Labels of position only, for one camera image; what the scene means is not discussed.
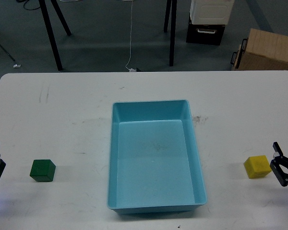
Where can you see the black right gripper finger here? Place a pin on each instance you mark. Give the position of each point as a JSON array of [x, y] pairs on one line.
[[279, 165]]

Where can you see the yellow wooden cube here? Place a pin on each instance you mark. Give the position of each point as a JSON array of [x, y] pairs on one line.
[[257, 166]]

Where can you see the green wooden cube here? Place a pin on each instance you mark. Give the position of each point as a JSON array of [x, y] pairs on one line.
[[43, 170]]

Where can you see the black storage box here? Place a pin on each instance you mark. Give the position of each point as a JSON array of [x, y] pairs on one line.
[[207, 34]]

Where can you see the grey tripod leg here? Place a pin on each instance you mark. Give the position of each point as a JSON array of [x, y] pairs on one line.
[[9, 55]]

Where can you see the light wooden crate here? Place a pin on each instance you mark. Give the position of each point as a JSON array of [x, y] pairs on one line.
[[262, 50]]

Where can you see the light blue plastic bin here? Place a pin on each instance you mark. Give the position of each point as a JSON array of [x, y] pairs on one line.
[[154, 164]]

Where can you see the black angled table leg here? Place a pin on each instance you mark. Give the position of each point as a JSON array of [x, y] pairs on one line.
[[61, 17]]

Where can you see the black table leg left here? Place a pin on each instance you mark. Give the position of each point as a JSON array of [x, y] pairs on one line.
[[50, 33]]

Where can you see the white plastic container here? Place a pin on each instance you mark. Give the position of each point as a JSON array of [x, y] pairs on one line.
[[211, 12]]

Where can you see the black table leg right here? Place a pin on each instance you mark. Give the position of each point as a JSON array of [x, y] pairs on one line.
[[173, 8]]

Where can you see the black angled leg right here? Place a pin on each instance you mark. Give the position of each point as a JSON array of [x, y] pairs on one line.
[[167, 14]]

